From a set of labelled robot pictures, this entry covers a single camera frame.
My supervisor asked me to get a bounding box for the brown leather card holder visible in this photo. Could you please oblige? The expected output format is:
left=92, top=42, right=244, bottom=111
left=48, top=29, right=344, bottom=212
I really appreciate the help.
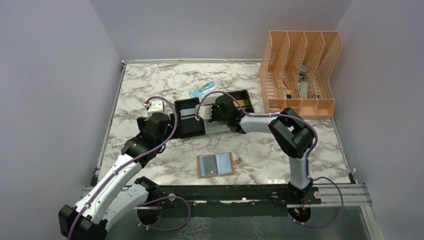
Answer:
left=196, top=152, right=242, bottom=179

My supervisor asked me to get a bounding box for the peach plastic file organizer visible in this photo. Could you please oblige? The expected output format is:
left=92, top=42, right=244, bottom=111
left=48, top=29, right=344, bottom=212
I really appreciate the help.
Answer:
left=259, top=30, right=343, bottom=120

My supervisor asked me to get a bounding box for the silver credit card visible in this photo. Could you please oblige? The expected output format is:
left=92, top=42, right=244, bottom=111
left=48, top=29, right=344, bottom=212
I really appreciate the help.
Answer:
left=180, top=108, right=196, bottom=120

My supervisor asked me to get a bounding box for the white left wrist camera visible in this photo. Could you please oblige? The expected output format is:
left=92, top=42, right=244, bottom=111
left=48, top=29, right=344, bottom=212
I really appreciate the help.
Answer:
left=144, top=100, right=165, bottom=118

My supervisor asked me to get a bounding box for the blue packaged tool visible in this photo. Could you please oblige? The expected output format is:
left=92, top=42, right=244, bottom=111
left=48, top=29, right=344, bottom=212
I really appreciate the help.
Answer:
left=188, top=81, right=217, bottom=99

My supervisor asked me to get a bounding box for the white tray bin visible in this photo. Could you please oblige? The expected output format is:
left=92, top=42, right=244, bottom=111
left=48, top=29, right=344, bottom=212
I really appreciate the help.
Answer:
left=202, top=93, right=230, bottom=135

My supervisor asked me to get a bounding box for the grey staples box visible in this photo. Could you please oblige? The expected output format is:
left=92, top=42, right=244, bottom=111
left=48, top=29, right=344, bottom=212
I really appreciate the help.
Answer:
left=299, top=81, right=309, bottom=99

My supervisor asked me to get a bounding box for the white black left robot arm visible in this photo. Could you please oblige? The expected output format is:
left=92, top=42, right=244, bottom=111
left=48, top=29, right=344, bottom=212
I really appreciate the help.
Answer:
left=58, top=112, right=176, bottom=240

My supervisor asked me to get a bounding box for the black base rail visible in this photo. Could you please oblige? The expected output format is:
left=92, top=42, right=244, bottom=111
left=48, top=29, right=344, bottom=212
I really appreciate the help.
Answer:
left=134, top=176, right=322, bottom=210

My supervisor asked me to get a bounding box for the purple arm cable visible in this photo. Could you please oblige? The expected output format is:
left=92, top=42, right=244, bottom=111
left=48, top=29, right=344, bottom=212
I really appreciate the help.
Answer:
left=196, top=91, right=345, bottom=229
left=67, top=96, right=179, bottom=240

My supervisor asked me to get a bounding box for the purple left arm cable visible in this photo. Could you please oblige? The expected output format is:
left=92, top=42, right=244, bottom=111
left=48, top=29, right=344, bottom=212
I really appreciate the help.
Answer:
left=67, top=96, right=179, bottom=240

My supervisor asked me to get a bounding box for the gold credit card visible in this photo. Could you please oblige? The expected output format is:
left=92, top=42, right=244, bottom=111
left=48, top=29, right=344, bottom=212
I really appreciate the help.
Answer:
left=233, top=100, right=247, bottom=109

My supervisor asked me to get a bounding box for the grey card in sleeve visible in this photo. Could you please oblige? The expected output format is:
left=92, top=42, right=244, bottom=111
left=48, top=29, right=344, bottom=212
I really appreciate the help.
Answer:
left=202, top=155, right=218, bottom=177

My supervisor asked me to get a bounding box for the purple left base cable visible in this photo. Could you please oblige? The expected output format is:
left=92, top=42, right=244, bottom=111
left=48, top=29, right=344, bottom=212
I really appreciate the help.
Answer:
left=136, top=194, right=192, bottom=232

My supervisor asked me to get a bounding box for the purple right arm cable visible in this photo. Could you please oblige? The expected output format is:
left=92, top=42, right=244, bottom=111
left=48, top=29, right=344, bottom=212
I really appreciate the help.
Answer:
left=196, top=91, right=345, bottom=229

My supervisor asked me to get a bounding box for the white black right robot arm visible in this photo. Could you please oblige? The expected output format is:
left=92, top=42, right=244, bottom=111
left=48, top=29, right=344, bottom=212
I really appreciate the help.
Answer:
left=211, top=94, right=317, bottom=204

